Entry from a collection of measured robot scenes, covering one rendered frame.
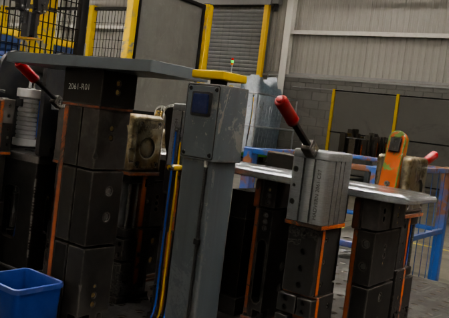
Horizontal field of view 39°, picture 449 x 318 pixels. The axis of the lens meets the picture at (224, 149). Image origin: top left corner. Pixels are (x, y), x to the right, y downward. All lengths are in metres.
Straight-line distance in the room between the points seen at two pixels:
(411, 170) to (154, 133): 0.52
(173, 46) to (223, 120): 4.05
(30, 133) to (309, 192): 0.70
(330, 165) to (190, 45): 4.18
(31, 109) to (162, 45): 3.44
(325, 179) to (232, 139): 0.16
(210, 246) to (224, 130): 0.17
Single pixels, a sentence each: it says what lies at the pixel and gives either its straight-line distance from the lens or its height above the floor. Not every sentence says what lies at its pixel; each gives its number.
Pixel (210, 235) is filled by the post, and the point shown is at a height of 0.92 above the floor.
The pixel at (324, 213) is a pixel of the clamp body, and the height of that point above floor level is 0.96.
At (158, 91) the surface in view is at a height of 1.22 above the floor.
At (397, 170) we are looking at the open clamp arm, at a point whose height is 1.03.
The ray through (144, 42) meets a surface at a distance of 4.69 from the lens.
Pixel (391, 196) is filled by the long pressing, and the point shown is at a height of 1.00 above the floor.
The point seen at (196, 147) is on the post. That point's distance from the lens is 0.92.
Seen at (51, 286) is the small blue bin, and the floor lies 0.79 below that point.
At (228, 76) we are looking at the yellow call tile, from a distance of 0.91.
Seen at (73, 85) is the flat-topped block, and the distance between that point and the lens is 1.11.
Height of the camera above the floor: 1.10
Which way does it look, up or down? 3 degrees down
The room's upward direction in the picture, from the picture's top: 7 degrees clockwise
